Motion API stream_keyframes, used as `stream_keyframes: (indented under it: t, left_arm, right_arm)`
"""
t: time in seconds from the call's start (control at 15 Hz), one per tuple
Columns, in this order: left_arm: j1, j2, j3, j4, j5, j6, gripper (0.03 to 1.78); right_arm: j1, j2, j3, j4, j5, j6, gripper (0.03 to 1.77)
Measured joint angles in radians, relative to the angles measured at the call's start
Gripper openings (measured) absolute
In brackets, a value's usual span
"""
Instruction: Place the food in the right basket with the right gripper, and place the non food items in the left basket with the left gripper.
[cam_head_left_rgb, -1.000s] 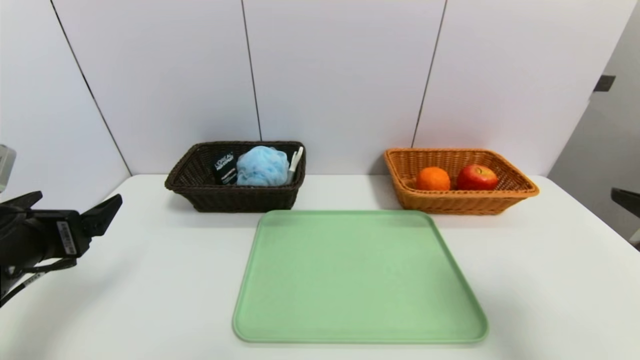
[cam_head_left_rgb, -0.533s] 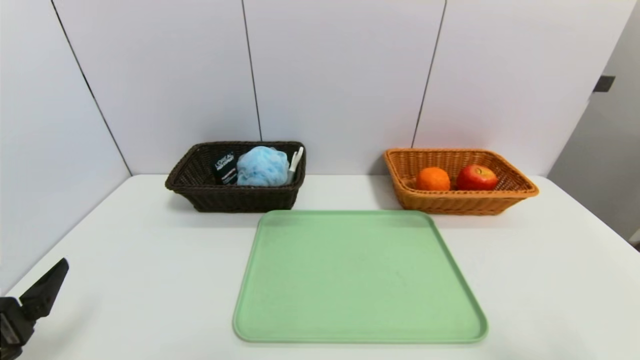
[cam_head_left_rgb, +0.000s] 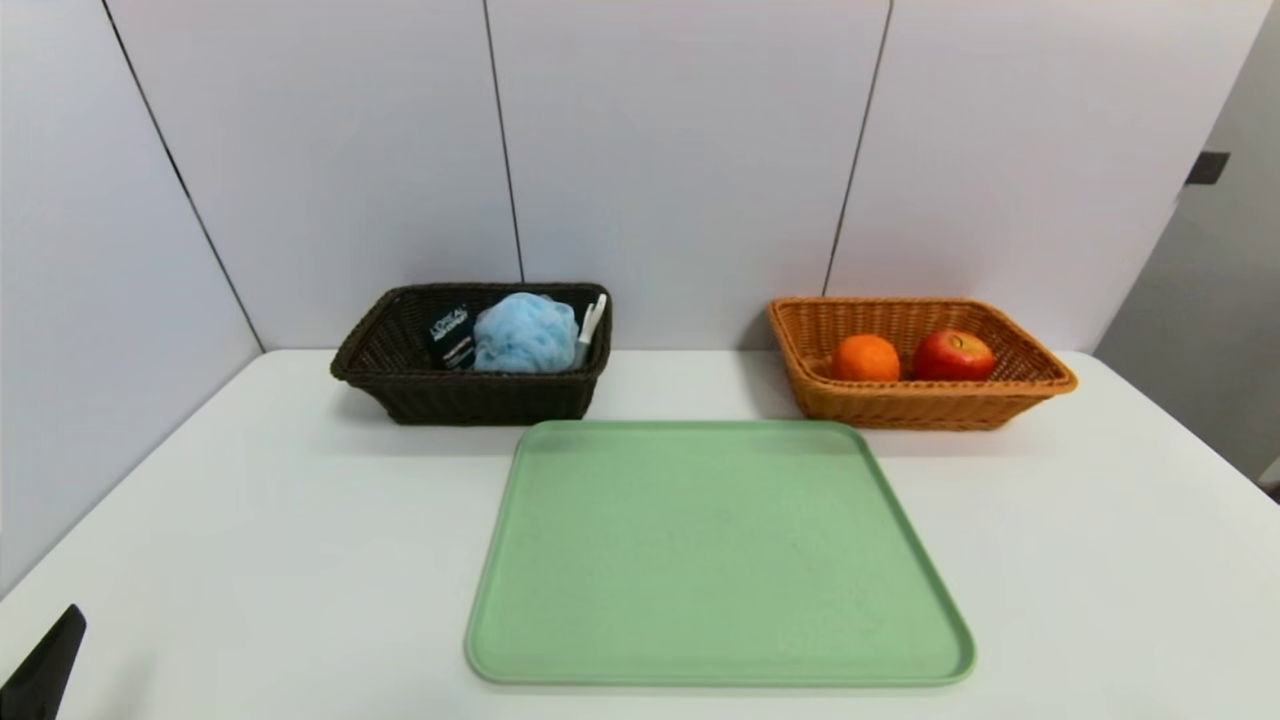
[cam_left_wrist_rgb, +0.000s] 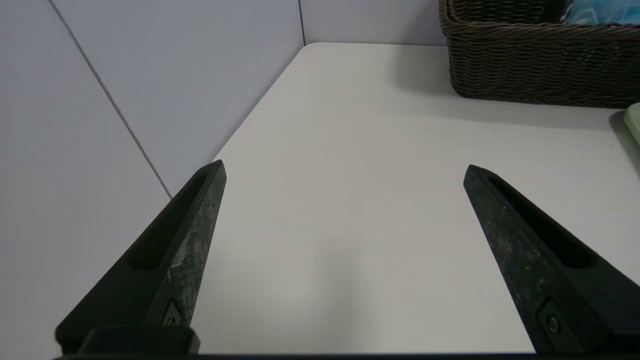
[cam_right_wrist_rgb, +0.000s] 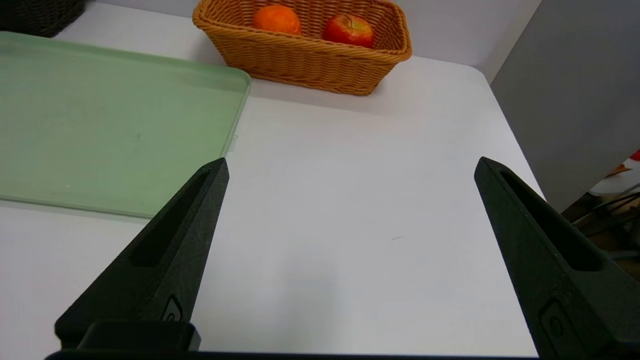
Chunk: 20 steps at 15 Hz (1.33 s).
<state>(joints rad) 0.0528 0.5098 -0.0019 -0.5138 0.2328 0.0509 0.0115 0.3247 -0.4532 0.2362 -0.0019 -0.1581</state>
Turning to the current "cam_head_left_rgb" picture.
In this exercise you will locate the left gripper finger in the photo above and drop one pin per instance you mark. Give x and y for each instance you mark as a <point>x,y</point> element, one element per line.
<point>45,675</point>

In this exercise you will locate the black cosmetic tube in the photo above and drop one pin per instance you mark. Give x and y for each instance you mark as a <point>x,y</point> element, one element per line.
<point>450,335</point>

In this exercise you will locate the blue mesh bath loofah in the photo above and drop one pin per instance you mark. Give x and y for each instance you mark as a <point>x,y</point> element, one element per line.
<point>525,335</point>

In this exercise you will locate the orange fruit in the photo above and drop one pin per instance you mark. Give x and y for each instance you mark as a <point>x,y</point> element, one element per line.
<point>866,358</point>

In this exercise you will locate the red apple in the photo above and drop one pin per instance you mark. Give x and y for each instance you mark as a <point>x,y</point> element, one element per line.
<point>953,355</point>

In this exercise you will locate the dark brown wicker basket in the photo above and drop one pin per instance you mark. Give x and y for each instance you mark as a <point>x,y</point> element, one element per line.
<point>480,402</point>

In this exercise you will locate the orange wicker basket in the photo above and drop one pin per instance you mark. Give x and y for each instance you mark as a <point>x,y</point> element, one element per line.
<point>900,405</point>

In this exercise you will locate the green plastic tray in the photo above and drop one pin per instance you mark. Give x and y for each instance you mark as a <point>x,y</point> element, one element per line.
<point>720,560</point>

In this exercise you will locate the dark wall switch plate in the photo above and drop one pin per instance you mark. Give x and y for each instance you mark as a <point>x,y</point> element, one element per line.
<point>1206,168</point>

